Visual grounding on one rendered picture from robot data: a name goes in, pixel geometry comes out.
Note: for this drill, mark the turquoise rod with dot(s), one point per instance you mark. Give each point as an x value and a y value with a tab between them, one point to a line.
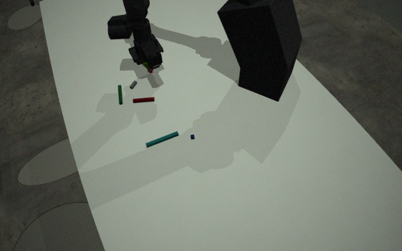
162	139

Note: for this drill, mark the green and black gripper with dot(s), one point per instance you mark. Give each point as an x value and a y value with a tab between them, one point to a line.
142	60

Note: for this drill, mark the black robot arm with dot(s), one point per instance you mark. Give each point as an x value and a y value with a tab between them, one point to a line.
122	27

